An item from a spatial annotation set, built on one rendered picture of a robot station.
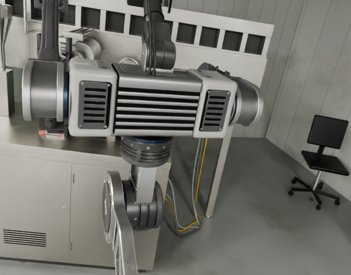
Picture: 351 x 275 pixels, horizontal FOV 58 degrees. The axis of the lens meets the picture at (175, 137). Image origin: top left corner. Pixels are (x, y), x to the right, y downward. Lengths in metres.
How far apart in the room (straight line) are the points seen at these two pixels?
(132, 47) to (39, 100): 1.47
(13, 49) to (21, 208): 1.01
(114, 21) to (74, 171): 1.01
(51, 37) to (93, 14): 1.24
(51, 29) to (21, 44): 1.29
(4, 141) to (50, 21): 0.94
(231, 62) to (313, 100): 2.33
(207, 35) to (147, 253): 1.46
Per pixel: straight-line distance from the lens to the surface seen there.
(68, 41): 1.73
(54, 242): 2.14
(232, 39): 2.25
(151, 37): 0.74
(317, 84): 4.36
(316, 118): 3.63
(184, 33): 2.21
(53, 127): 1.44
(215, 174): 2.66
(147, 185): 0.84
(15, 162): 1.90
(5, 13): 2.04
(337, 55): 4.22
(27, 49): 2.31
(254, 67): 2.24
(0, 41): 2.09
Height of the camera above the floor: 1.68
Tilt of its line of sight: 23 degrees down
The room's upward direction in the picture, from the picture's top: 10 degrees clockwise
